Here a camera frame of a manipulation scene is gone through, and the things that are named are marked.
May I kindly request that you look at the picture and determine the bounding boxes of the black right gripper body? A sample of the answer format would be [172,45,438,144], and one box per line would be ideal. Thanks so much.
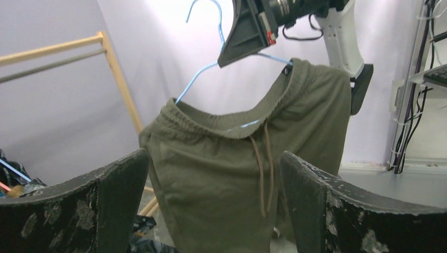
[217,0,278,67]

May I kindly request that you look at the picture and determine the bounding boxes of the wooden clothes rack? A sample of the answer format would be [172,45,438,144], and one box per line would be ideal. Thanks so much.
[0,31,161,218]

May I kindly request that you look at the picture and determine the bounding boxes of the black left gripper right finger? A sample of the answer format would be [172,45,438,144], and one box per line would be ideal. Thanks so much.
[280,151,446,252]

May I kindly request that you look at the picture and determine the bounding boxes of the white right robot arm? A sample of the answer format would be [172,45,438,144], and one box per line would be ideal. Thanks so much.
[217,0,374,115]

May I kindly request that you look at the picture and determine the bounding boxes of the olive green shorts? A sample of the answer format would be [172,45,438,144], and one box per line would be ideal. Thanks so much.
[139,59,351,252]

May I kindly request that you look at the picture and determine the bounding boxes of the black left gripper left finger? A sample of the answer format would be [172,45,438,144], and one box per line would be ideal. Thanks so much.
[0,149,150,253]

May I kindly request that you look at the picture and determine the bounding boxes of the dark leaf-print shorts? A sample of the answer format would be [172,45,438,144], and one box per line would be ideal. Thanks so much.
[0,148,179,253]

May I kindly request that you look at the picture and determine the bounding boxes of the bundle of wall cables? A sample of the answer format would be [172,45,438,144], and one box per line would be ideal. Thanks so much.
[387,0,447,176]

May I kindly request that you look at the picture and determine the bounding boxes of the blue wire hanger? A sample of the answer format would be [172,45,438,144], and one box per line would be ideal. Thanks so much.
[173,0,294,133]

